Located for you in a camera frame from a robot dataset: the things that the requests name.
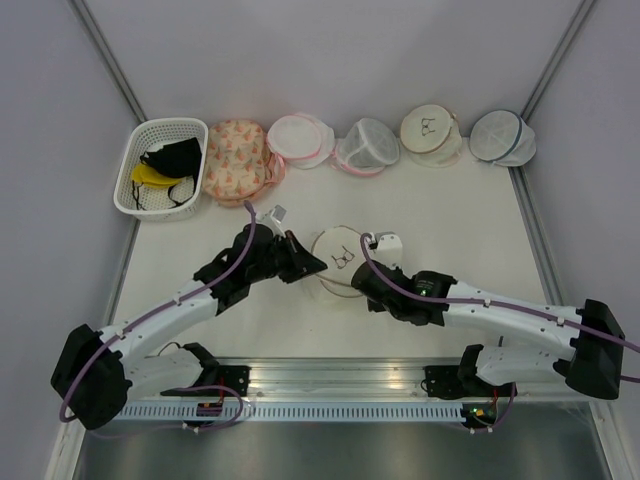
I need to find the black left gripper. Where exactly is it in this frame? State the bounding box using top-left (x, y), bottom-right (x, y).
top-left (247, 229), bottom-right (326, 283)

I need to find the cream mesh laundry bag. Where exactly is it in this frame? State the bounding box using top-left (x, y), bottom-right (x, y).
top-left (311, 225), bottom-right (365, 299)

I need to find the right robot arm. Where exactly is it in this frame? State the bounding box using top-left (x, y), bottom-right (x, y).
top-left (351, 262), bottom-right (625, 400)

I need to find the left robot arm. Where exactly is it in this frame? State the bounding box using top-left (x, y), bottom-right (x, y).
top-left (51, 224), bottom-right (327, 430)

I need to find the peach floral laundry bag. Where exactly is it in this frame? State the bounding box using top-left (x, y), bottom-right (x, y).
top-left (202, 119), bottom-right (286, 207)

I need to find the white pink-trimmed laundry bag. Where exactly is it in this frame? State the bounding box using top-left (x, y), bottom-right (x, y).
top-left (267, 113), bottom-right (336, 170)

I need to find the white mesh pink-trimmed bag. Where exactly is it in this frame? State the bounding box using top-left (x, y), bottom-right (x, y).
top-left (334, 118), bottom-right (401, 177)

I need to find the black bra in basket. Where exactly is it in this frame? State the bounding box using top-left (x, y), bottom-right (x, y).
top-left (131, 137), bottom-right (202, 210)

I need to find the white plastic laundry basket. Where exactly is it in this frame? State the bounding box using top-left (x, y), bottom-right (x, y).
top-left (113, 117), bottom-right (208, 222)

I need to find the beige bag with bra logo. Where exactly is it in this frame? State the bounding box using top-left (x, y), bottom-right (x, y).
top-left (399, 104), bottom-right (463, 168)

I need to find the yellow bra in basket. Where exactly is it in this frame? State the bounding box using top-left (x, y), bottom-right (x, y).
top-left (131, 164), bottom-right (182, 189)

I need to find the white blue-trimmed mesh bag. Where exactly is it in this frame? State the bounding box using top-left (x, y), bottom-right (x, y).
top-left (469, 110), bottom-right (536, 168)

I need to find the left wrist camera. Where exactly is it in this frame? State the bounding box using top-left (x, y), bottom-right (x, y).
top-left (257, 205), bottom-right (286, 237)

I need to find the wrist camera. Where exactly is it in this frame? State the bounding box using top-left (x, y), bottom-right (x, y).
top-left (257, 205), bottom-right (286, 237)
top-left (368, 232), bottom-right (403, 269)

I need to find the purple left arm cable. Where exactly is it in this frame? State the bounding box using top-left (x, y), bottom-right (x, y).
top-left (58, 200), bottom-right (259, 424)

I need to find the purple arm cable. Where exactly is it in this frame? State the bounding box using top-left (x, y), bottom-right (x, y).
top-left (360, 232), bottom-right (640, 384)
top-left (58, 200), bottom-right (259, 424)

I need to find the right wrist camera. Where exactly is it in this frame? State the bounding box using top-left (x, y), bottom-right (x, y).
top-left (368, 232), bottom-right (403, 269)

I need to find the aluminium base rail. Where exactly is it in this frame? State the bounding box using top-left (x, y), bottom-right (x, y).
top-left (69, 355), bottom-right (616, 401)

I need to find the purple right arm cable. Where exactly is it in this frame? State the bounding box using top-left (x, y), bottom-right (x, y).
top-left (360, 232), bottom-right (640, 384)

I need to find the white slotted cable duct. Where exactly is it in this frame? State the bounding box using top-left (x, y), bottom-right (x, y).
top-left (116, 400), bottom-right (464, 423)

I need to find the left corner aluminium post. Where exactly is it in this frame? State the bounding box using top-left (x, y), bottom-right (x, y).
top-left (68, 0), bottom-right (148, 123)

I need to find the corner aluminium post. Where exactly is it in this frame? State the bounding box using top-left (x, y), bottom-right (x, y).
top-left (520, 0), bottom-right (599, 123)
top-left (68, 0), bottom-right (148, 123)

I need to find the right corner aluminium post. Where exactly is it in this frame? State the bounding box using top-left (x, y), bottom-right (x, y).
top-left (520, 0), bottom-right (599, 123)

